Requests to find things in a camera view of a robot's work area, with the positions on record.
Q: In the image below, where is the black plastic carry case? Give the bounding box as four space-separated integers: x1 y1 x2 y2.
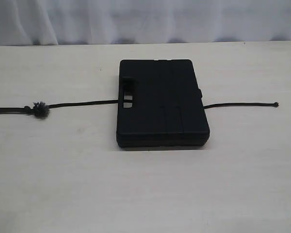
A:
116 59 210 148

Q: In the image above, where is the black cord with frayed knot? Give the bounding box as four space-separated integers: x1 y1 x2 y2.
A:
0 101 279 119

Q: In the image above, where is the white backdrop curtain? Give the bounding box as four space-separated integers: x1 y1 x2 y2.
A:
0 0 291 46

